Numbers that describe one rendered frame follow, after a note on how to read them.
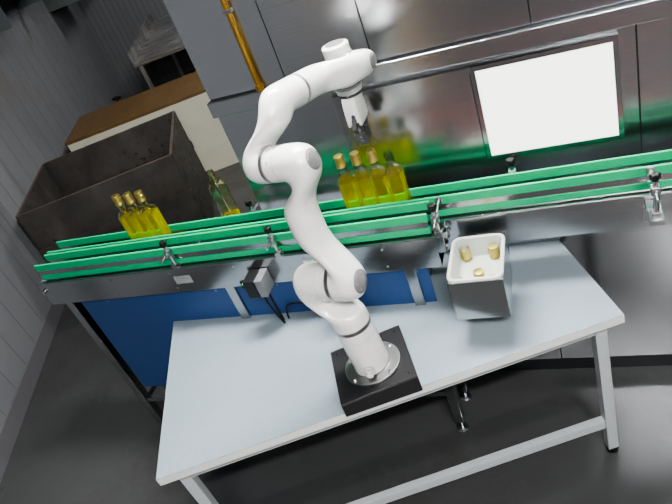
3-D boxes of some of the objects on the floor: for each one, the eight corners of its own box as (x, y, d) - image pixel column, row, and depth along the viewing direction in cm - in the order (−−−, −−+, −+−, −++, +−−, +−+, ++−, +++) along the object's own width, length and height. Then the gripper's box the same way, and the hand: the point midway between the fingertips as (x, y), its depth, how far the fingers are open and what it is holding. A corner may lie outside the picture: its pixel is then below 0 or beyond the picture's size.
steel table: (239, 70, 820) (204, -11, 761) (242, 123, 655) (198, 25, 596) (187, 90, 824) (148, 11, 765) (177, 148, 659) (127, 53, 600)
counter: (118, 179, 642) (79, 116, 602) (316, 104, 631) (290, 34, 590) (107, 211, 584) (63, 144, 543) (325, 128, 573) (297, 53, 532)
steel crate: (97, 240, 540) (43, 160, 494) (224, 193, 534) (181, 107, 488) (74, 310, 457) (6, 221, 412) (223, 254, 451) (171, 158, 405)
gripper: (354, 99, 186) (371, 150, 196) (366, 75, 199) (381, 125, 209) (331, 103, 189) (350, 154, 199) (344, 80, 202) (361, 129, 212)
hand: (364, 134), depth 203 cm, fingers open, 5 cm apart
